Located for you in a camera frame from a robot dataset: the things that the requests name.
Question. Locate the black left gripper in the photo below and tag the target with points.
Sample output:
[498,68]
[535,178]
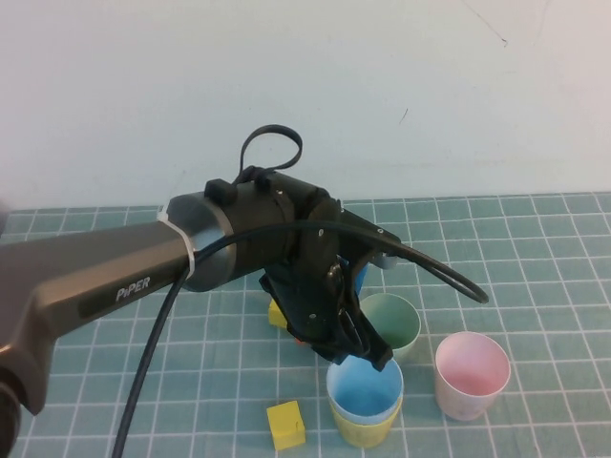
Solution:
[305,296]

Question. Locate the light blue plastic cup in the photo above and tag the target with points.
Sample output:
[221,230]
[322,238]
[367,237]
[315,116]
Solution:
[363,396]

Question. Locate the green plastic cup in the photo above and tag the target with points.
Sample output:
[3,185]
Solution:
[396,319]

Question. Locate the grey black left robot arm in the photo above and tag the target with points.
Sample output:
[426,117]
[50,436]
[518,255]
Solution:
[95,267]

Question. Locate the blue paper cone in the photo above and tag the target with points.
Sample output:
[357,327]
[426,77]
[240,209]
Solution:
[363,281]

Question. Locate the plain yellow cube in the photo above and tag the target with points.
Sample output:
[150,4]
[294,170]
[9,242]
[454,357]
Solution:
[275,315]

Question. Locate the yellow plastic cup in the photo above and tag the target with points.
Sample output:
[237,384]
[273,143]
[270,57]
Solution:
[363,431]

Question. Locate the yellow cube with pen mark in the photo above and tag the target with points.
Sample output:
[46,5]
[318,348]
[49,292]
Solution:
[285,424]

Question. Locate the green grid cutting mat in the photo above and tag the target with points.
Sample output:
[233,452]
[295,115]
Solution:
[525,238]

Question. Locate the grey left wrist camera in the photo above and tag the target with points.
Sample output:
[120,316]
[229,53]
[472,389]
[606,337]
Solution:
[386,261]

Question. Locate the black left camera bracket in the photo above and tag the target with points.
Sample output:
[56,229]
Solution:
[358,229]

